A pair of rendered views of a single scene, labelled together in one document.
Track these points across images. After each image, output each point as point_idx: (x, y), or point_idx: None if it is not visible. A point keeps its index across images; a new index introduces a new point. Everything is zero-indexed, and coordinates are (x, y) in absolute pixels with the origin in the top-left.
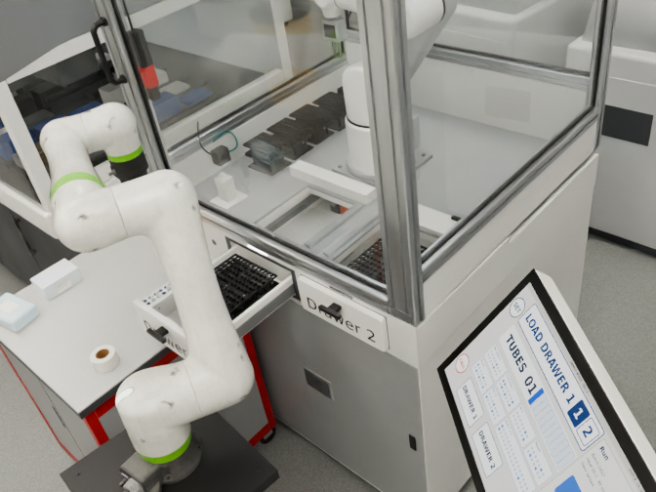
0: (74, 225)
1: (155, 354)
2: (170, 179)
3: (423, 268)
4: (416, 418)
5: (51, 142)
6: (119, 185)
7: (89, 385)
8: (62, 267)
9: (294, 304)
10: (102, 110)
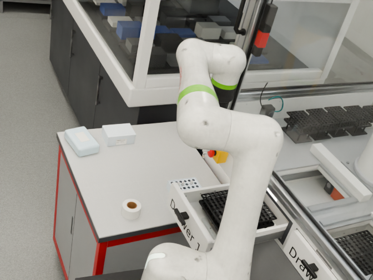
0: (196, 125)
1: (165, 225)
2: (273, 126)
3: None
4: None
5: (188, 53)
6: (236, 113)
7: (113, 221)
8: (126, 129)
9: (275, 243)
10: (230, 49)
